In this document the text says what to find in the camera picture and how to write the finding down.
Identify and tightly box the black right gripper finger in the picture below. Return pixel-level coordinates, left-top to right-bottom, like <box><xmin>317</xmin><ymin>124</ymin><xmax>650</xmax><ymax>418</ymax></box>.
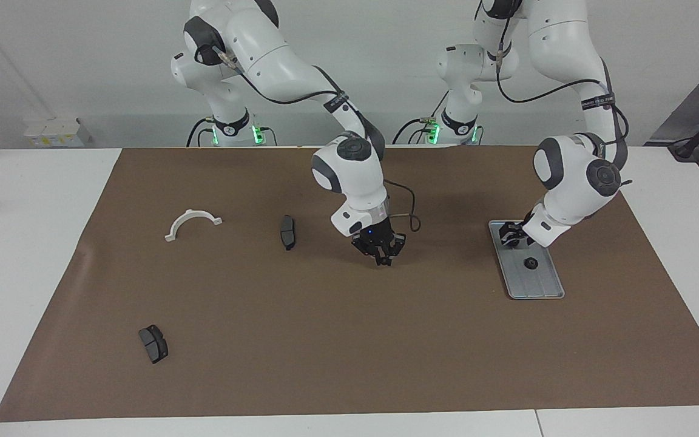
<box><xmin>384</xmin><ymin>234</ymin><xmax>407</xmax><ymax>266</ymax></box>
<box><xmin>351</xmin><ymin>239</ymin><xmax>385</xmax><ymax>265</ymax></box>

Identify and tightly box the silver metal tray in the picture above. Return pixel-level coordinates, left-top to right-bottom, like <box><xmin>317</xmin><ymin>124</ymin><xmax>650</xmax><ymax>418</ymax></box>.
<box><xmin>488</xmin><ymin>220</ymin><xmax>566</xmax><ymax>300</ymax></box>

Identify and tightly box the long grey brake pad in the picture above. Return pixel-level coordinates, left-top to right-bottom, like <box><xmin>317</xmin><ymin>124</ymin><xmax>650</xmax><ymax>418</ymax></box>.
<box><xmin>279</xmin><ymin>214</ymin><xmax>297</xmax><ymax>251</ymax></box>

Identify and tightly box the brown table mat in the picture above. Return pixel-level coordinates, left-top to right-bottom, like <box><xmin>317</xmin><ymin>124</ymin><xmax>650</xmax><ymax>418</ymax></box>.
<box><xmin>0</xmin><ymin>144</ymin><xmax>699</xmax><ymax>422</ymax></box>

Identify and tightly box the short grey brake pad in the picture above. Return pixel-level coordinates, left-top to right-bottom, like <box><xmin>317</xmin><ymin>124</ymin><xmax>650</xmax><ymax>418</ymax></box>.
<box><xmin>138</xmin><ymin>324</ymin><xmax>169</xmax><ymax>365</ymax></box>

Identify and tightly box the white box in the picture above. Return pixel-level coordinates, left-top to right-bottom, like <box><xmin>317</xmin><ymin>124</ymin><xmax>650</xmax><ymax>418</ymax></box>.
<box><xmin>24</xmin><ymin>117</ymin><xmax>92</xmax><ymax>148</ymax></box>

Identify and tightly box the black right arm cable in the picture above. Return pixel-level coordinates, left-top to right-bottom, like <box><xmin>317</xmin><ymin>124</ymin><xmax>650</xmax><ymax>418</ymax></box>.
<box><xmin>213</xmin><ymin>46</ymin><xmax>422</xmax><ymax>232</ymax></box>

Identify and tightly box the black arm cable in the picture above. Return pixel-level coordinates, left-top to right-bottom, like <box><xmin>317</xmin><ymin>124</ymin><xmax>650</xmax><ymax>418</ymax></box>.
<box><xmin>474</xmin><ymin>0</ymin><xmax>630</xmax><ymax>164</ymax></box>
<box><xmin>213</xmin><ymin>46</ymin><xmax>422</xmax><ymax>232</ymax></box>

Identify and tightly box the black base cable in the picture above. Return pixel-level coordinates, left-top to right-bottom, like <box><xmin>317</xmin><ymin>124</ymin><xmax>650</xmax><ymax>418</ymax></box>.
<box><xmin>186</xmin><ymin>118</ymin><xmax>214</xmax><ymax>147</ymax></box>
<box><xmin>392</xmin><ymin>118</ymin><xmax>428</xmax><ymax>145</ymax></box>

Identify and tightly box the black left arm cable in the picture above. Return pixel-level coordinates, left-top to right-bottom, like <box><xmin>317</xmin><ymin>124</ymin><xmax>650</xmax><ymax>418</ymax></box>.
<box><xmin>474</xmin><ymin>0</ymin><xmax>630</xmax><ymax>164</ymax></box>

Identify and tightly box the white curved plastic bracket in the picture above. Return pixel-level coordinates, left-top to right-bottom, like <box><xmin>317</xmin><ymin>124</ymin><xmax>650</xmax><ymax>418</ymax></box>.
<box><xmin>164</xmin><ymin>209</ymin><xmax>224</xmax><ymax>243</ymax></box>

